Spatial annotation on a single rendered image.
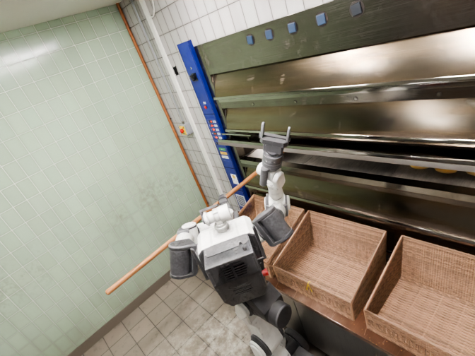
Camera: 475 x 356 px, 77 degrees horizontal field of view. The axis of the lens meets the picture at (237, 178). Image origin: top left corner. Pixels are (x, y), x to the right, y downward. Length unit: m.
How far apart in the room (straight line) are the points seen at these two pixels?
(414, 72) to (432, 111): 0.19
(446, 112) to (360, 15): 0.54
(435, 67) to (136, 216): 2.62
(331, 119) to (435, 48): 0.57
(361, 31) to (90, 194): 2.38
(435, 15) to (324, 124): 0.70
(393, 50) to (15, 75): 2.44
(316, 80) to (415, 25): 0.50
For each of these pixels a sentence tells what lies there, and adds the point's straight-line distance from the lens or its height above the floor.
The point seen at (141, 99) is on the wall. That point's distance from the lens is 3.00.
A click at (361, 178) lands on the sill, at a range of 1.83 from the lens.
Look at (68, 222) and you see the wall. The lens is 2.92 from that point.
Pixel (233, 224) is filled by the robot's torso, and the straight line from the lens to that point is 1.34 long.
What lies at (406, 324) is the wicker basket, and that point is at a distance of 1.89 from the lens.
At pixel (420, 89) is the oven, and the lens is 1.49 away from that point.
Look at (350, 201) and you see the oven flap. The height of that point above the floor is 1.00.
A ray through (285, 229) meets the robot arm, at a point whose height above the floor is 1.34.
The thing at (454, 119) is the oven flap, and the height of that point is 1.54.
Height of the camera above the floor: 2.15
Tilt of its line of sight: 26 degrees down
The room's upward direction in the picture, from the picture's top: 20 degrees counter-clockwise
